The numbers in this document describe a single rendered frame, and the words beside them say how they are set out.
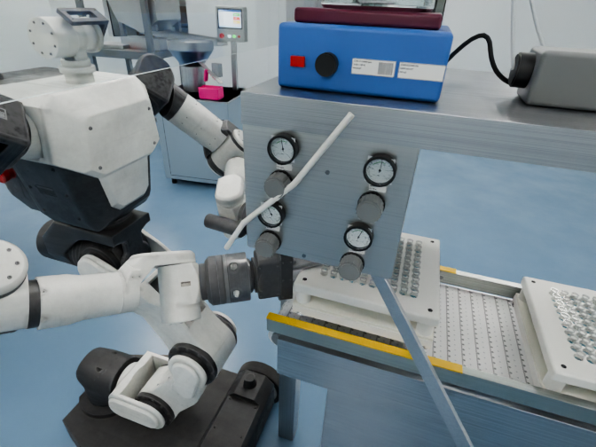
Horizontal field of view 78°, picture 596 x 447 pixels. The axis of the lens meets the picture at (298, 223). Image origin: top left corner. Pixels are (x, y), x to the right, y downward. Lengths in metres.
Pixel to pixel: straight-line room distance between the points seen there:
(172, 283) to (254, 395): 0.87
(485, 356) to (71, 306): 0.68
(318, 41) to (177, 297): 0.44
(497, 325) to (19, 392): 1.80
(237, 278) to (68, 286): 0.24
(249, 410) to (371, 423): 0.63
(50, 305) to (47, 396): 1.38
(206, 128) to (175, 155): 2.26
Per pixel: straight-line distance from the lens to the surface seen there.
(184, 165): 3.30
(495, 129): 0.44
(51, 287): 0.60
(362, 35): 0.47
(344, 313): 0.67
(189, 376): 1.06
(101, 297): 0.61
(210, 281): 0.64
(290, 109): 0.46
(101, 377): 1.46
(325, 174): 0.46
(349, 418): 0.92
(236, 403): 1.47
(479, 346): 0.79
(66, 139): 0.79
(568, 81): 0.53
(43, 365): 2.08
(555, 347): 0.75
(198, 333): 1.03
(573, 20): 5.81
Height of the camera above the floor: 1.42
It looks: 31 degrees down
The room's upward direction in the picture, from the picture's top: 3 degrees clockwise
